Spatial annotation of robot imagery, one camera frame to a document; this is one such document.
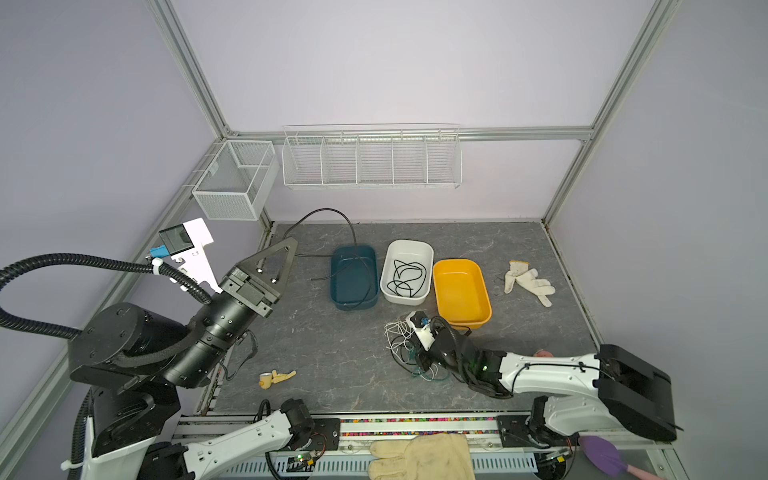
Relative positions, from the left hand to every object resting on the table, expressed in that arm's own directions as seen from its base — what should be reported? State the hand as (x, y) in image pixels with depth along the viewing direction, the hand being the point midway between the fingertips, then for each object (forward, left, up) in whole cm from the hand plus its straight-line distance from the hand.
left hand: (301, 251), depth 39 cm
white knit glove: (+31, -58, -56) cm, 86 cm away
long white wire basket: (+61, -9, -26) cm, 67 cm away
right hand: (+6, -16, -46) cm, 49 cm away
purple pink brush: (-23, -61, -56) cm, 86 cm away
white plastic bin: (+43, -19, -55) cm, 72 cm away
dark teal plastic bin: (+32, 0, -54) cm, 63 cm away
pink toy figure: (+2, -54, -54) cm, 76 cm away
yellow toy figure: (0, +23, -54) cm, 59 cm away
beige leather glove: (-20, -22, -55) cm, 63 cm away
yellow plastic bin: (+26, -37, -58) cm, 74 cm away
